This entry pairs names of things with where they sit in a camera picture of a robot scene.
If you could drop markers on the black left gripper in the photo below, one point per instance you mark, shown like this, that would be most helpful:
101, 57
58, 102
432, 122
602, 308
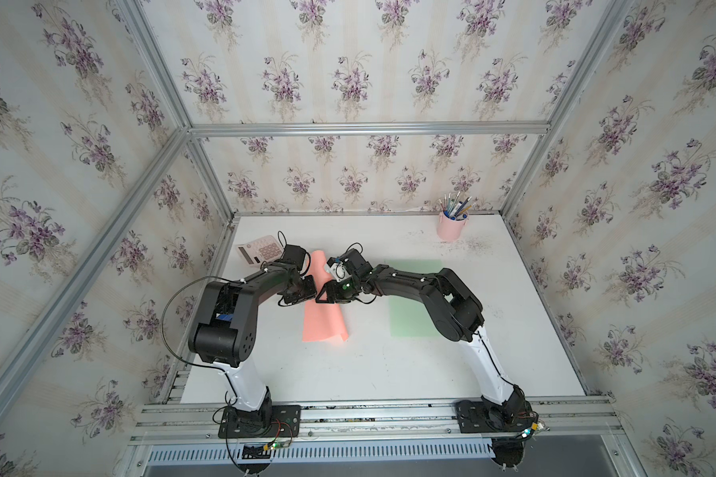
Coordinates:
308, 293

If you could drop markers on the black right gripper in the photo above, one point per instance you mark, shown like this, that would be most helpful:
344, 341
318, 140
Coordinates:
331, 293

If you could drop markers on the pink paper sheet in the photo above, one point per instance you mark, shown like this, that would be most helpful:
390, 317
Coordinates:
322, 321

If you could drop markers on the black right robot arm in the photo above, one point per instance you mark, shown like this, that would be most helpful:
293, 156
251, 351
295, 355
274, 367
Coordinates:
454, 310

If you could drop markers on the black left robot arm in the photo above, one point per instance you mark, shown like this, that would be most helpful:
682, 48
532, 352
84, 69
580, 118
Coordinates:
224, 332

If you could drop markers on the green paper sheet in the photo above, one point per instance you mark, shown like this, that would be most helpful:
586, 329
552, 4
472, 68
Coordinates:
409, 318

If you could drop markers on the pink metal pencil bucket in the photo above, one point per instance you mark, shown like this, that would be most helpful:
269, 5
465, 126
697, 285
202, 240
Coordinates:
448, 229

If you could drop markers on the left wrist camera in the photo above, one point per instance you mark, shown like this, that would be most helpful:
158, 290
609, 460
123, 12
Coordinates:
294, 256

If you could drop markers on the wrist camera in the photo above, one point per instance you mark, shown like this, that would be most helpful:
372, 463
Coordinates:
348, 265
294, 256

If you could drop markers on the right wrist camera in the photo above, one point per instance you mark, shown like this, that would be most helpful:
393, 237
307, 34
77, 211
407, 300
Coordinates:
348, 265

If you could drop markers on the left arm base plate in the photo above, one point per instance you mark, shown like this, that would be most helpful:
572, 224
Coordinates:
259, 421

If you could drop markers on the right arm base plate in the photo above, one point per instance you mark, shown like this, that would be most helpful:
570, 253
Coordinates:
495, 416

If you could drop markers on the aluminium mounting rail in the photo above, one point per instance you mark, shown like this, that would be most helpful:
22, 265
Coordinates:
322, 421

